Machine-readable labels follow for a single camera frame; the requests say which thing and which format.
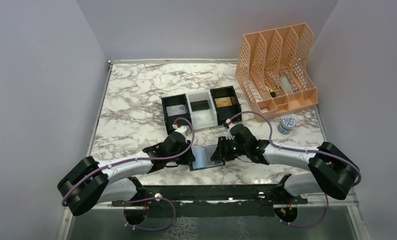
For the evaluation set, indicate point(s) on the navy blue card holder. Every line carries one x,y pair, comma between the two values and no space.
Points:
203,158

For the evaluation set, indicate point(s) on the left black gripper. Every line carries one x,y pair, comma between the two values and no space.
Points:
190,153

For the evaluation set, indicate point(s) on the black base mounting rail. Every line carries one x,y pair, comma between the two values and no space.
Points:
266,193

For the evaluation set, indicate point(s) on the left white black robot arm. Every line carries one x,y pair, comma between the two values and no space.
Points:
93,181

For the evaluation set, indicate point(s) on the gold credit card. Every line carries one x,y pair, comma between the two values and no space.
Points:
223,102

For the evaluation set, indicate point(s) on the grey box in organizer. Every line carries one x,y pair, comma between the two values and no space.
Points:
286,85

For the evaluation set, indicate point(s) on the small white blue jar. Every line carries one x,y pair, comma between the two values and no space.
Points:
286,124

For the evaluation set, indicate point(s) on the black white three-compartment tray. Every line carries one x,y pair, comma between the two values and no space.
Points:
206,118

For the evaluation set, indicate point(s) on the orange plastic file organizer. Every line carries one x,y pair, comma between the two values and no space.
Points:
267,55

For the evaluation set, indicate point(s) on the silver credit card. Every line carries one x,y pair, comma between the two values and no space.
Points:
175,110

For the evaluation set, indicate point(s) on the yellow black item in organizer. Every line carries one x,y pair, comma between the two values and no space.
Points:
272,93

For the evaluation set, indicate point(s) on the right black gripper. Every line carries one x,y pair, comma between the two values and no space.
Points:
221,148

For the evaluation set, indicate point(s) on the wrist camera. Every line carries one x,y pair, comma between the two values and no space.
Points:
229,135
184,130

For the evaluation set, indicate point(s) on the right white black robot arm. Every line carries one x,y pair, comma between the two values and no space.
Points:
327,169

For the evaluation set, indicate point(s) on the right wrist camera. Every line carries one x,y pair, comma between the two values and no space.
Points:
229,135

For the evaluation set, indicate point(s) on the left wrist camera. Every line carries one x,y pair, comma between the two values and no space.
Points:
184,130

